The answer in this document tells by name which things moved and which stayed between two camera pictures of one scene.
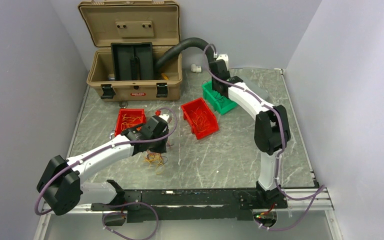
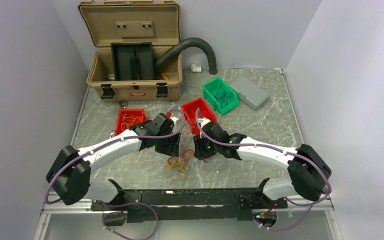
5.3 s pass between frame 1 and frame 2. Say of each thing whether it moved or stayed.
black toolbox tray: stayed
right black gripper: moved
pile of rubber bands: stayed
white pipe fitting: stayed
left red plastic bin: stayed
